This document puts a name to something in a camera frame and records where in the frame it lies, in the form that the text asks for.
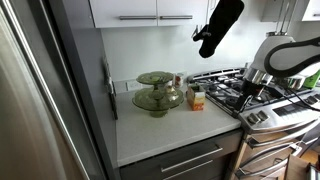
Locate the red white can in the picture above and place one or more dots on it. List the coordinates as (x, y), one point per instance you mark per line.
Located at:
(178, 80)

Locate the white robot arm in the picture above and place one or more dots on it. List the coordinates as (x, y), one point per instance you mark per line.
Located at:
(283, 59)

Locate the white wall outlet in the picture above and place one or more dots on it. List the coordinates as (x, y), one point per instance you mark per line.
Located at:
(133, 85)

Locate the grey lower drawer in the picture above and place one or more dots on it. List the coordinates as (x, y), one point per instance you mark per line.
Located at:
(212, 169)

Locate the stainless steel refrigerator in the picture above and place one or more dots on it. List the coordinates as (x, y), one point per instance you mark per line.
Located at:
(44, 134)

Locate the orange white carton box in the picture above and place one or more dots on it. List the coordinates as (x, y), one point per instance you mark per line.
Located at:
(196, 97)

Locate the white upper cabinet left door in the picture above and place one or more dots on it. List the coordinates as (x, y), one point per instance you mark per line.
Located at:
(124, 13)

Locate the stainless gas stove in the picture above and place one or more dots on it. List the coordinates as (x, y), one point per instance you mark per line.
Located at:
(277, 124)

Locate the hanging metal ladle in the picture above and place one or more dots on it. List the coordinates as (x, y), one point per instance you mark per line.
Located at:
(278, 11)

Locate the white upper cabinet right door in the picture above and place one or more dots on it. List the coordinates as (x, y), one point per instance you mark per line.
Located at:
(181, 12)

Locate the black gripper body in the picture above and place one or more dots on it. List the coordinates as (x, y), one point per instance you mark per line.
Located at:
(250, 89)

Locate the green glass tiered stand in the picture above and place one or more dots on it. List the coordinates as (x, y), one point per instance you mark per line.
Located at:
(160, 97)

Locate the white cabinet door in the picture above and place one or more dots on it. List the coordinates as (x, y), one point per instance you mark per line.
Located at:
(181, 12)
(124, 13)

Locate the grey drawer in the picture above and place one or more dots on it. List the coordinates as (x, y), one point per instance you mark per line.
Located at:
(212, 169)
(154, 168)

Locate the grey top drawer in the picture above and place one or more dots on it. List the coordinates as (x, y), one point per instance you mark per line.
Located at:
(154, 168)

